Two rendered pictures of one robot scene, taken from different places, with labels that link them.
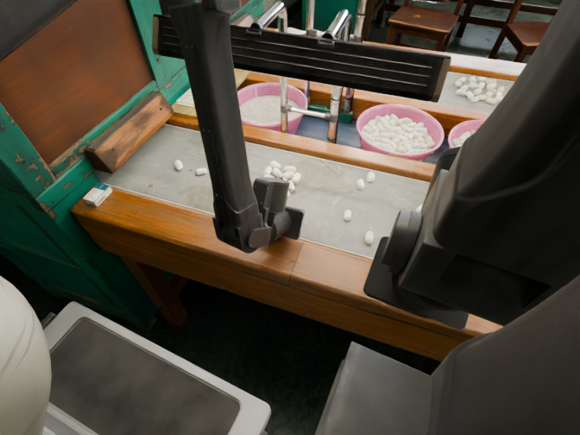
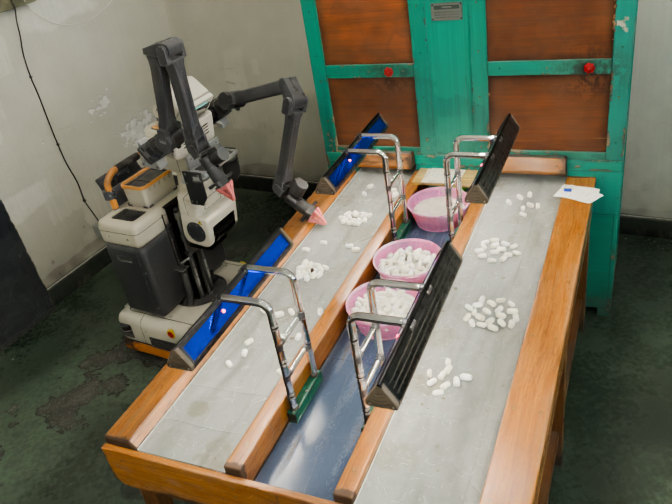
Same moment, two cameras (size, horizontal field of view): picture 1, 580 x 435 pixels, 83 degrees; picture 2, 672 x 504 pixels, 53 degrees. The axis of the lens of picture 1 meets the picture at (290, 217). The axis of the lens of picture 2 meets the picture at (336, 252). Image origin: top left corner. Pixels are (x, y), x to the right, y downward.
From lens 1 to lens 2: 2.78 m
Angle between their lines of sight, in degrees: 71
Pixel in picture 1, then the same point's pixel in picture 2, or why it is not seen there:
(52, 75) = (359, 115)
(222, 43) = (289, 121)
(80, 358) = not seen: hidden behind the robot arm
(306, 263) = (290, 229)
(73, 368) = not seen: hidden behind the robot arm
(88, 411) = not seen: hidden behind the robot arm
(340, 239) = (308, 242)
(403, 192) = (343, 264)
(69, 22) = (377, 101)
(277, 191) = (294, 184)
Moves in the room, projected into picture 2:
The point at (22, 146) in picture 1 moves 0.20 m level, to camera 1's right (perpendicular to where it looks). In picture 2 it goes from (331, 131) to (328, 148)
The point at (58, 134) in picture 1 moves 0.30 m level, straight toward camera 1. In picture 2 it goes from (349, 136) to (299, 159)
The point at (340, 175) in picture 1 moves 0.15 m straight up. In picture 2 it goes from (361, 240) to (356, 208)
